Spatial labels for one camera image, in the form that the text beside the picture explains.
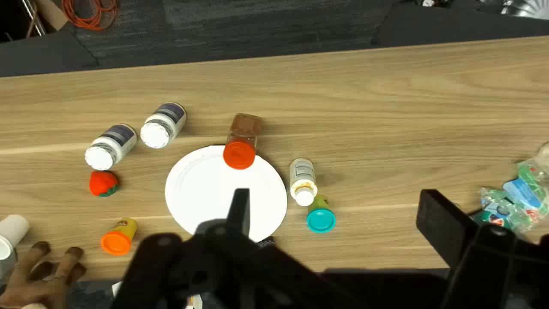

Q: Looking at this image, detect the yellow tub with orange lid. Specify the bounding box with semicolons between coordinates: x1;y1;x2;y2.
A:
99;217;140;258

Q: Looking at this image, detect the red toy strawberry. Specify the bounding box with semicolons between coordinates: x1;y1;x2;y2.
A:
87;170;121;200

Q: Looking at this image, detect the white paper cup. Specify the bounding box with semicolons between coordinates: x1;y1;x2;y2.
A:
0;213;30;249

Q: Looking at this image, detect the white paper plate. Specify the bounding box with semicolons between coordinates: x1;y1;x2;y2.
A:
162;145;289;244

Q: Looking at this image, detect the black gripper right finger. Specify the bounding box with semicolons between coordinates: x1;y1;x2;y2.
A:
415;188;549;309

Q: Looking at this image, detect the yellow tub with teal lid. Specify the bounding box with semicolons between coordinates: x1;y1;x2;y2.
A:
305;194;337;236

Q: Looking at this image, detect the brown plush moose toy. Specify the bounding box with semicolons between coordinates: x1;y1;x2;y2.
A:
0;239;89;309

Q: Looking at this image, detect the orange cable coil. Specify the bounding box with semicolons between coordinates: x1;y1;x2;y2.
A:
59;0;121;33

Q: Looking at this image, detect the crumpled green blue plastic packaging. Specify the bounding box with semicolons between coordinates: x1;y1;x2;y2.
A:
476;143;549;234

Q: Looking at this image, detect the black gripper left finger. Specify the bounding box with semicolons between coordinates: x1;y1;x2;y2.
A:
109;188;356;309

